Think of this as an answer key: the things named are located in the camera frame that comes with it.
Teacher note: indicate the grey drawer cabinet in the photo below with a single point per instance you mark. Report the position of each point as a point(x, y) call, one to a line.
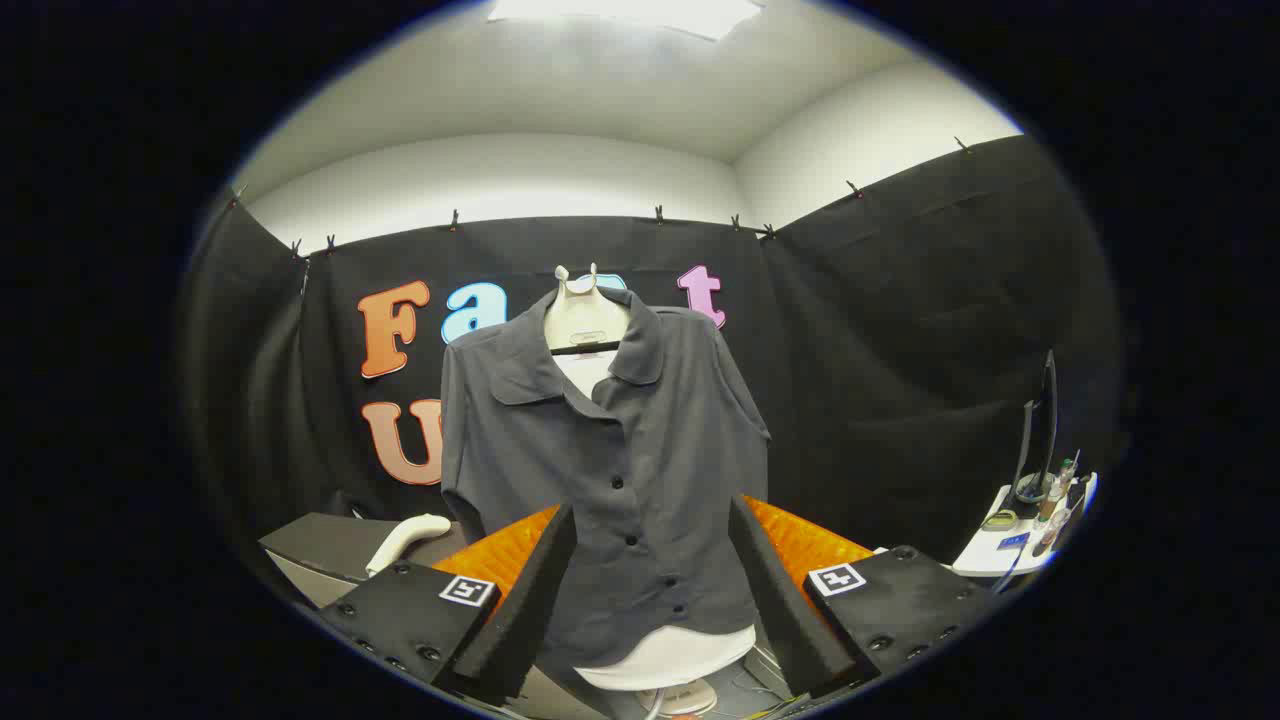
point(325, 548)

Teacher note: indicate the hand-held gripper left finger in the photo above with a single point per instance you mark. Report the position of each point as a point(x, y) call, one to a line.
point(520, 620)

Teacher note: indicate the white round stand base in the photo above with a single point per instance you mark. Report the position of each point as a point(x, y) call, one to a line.
point(685, 697)

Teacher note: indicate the cream white garment steamer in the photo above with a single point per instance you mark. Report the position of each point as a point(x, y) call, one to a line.
point(405, 538)

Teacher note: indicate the black monitor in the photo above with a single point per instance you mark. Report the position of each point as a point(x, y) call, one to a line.
point(1040, 440)

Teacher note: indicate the grey button-up shirt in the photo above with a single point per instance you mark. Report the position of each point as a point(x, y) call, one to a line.
point(620, 450)

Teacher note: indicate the white table with small items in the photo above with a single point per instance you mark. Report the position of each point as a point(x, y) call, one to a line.
point(985, 555)

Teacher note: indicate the ceiling light panel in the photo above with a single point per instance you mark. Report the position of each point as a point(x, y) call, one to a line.
point(630, 12)

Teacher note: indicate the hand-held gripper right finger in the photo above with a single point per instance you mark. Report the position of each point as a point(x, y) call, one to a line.
point(780, 600)

